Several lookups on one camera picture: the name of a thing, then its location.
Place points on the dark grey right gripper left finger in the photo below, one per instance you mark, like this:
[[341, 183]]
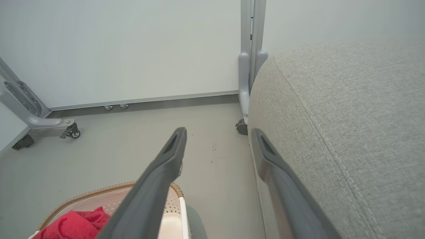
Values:
[[149, 199]]

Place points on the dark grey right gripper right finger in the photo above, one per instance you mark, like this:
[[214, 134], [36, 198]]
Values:
[[289, 202]]

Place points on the red and white garment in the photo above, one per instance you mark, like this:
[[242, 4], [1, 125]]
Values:
[[69, 227]]

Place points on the cream perforated laundry basket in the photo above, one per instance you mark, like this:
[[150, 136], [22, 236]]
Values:
[[173, 223]]

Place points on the black caster wheel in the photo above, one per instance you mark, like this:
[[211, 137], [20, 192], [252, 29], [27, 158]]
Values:
[[24, 142], [242, 127], [72, 132]]

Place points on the small metal panel glide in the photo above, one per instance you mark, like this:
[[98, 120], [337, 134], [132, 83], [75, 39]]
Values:
[[124, 106], [108, 108]]

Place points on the grey fabric sofa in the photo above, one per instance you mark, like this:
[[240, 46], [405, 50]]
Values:
[[348, 116]]

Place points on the grey angled partition leg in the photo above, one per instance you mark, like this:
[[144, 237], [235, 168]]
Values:
[[33, 121]]

